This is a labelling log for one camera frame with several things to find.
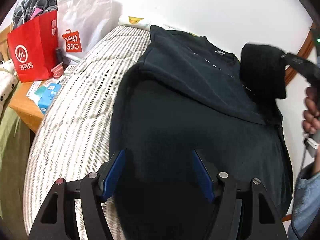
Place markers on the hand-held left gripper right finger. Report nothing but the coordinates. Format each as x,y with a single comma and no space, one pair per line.
203,177

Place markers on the white flower print cloth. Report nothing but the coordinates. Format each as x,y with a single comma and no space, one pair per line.
7,82

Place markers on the wooden nightstand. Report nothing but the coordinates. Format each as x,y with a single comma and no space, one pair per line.
22,108

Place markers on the person's right hand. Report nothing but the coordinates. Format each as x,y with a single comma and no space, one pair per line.
311,110

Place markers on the black t-shirt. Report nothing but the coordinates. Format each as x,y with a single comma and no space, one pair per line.
175,105

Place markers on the green blanket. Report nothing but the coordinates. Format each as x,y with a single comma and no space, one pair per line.
12,155

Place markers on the person's right forearm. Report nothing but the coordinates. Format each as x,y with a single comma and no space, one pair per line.
307,205

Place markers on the blue and white box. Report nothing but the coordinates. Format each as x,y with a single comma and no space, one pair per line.
48,96

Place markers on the brown wooden trim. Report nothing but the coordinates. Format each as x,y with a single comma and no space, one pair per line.
307,42

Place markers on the white printed card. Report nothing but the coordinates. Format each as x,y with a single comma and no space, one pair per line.
35,87

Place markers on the white remote control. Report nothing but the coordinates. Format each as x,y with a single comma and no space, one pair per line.
70,70

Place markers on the dark bottle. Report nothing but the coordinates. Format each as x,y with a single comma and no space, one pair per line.
59,56

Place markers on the grey plaid cloth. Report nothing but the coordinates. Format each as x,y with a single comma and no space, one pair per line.
37,3

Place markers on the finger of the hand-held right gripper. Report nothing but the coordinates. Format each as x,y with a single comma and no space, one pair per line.
297,61

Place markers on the white pillow with yellow print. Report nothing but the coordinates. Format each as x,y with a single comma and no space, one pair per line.
132,21

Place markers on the wooden furniture panel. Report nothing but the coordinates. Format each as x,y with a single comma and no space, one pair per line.
4,45

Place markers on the pink cup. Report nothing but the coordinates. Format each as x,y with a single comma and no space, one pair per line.
58,71

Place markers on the white paper bag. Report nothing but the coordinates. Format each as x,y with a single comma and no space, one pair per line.
85,17

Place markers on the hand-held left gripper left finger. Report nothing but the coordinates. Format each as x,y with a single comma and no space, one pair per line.
113,173

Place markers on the red paper bag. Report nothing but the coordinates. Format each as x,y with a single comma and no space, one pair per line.
32,50

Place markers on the striped mattress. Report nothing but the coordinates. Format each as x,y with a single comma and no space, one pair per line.
75,105

